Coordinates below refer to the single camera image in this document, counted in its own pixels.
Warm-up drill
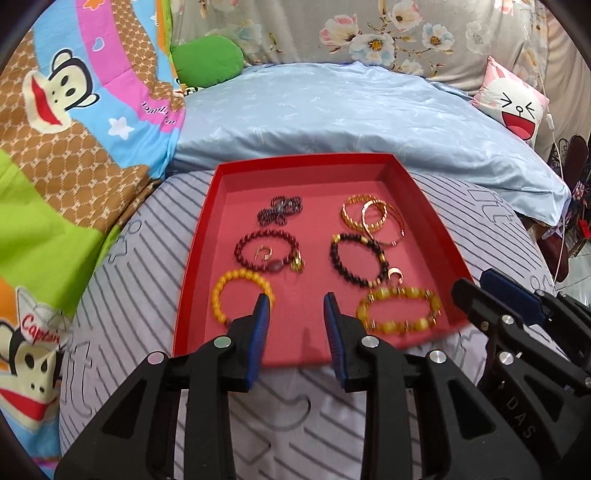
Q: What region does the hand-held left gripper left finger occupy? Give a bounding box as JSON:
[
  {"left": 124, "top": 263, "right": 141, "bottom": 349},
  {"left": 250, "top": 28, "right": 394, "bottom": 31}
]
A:
[{"left": 54, "top": 293, "right": 272, "bottom": 480}]

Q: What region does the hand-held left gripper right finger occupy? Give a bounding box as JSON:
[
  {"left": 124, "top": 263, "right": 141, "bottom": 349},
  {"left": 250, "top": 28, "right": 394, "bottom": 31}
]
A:
[{"left": 323, "top": 292, "right": 527, "bottom": 480}]

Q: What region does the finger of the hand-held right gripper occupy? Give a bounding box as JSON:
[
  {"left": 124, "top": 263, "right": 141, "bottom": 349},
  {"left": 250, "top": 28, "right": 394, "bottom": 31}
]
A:
[
  {"left": 450, "top": 277, "right": 591, "bottom": 393},
  {"left": 479, "top": 269, "right": 591, "bottom": 333}
]

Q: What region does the red cardboard box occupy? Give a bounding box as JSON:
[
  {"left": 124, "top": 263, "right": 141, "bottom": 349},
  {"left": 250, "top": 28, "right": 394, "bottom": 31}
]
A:
[{"left": 172, "top": 154, "right": 476, "bottom": 368}]

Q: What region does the opaque yellow bead bracelet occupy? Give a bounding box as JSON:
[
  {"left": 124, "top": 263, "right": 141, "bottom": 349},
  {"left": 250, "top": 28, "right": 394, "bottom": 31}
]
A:
[{"left": 211, "top": 269, "right": 276, "bottom": 326}]

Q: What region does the translucent yellow bead bracelet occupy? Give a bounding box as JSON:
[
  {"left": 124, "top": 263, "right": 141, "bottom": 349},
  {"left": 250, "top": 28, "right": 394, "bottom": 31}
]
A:
[{"left": 356, "top": 285, "right": 443, "bottom": 334}]

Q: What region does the dark brown bead bracelet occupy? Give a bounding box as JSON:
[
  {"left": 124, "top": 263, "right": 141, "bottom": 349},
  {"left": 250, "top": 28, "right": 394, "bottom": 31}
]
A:
[{"left": 329, "top": 232, "right": 389, "bottom": 289}]

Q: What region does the red bead bracelet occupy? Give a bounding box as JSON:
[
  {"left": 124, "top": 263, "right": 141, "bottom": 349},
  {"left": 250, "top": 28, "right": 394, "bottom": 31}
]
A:
[{"left": 235, "top": 229, "right": 306, "bottom": 275}]

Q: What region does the thin gold bangle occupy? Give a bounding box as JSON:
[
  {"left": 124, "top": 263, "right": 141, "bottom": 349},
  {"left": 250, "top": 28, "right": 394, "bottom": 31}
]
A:
[{"left": 361, "top": 199, "right": 408, "bottom": 247}]

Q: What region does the grey striped bed sheet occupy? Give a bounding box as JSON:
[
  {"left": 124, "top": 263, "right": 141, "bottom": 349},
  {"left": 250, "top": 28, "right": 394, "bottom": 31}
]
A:
[{"left": 58, "top": 171, "right": 561, "bottom": 480}]

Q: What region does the dark metal chair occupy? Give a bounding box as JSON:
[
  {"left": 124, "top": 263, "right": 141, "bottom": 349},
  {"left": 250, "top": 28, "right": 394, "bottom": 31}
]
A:
[{"left": 547, "top": 134, "right": 591, "bottom": 278}]

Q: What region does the laughing cat face pillow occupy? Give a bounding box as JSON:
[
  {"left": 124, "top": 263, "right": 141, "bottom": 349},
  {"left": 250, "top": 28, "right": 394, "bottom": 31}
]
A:
[{"left": 471, "top": 56, "right": 550, "bottom": 141}]

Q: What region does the light blue blanket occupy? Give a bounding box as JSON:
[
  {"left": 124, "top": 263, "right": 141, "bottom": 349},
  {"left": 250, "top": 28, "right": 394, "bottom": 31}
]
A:
[{"left": 168, "top": 62, "right": 571, "bottom": 227}]

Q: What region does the cartoon monkey blanket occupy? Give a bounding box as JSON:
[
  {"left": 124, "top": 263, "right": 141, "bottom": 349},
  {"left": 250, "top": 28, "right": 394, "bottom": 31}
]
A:
[{"left": 0, "top": 0, "right": 185, "bottom": 467}]

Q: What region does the green pillow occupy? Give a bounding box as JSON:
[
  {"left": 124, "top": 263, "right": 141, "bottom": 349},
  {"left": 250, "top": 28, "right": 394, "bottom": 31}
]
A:
[{"left": 171, "top": 36, "right": 245, "bottom": 88}]

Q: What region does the floral grey cloth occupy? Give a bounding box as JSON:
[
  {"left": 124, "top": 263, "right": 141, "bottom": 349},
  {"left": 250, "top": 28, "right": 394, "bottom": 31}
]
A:
[{"left": 171, "top": 0, "right": 555, "bottom": 90}]

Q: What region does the gold chain bracelet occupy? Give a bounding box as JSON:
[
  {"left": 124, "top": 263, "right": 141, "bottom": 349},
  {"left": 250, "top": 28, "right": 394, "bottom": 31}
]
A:
[{"left": 342, "top": 195, "right": 387, "bottom": 234}]

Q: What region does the dark purple bead bracelet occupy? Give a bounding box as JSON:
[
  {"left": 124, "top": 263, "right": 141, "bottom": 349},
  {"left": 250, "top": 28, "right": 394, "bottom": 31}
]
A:
[{"left": 256, "top": 195, "right": 304, "bottom": 227}]

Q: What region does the white cable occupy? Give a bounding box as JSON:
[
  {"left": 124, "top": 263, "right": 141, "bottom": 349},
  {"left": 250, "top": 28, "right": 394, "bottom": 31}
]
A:
[{"left": 522, "top": 14, "right": 571, "bottom": 278}]

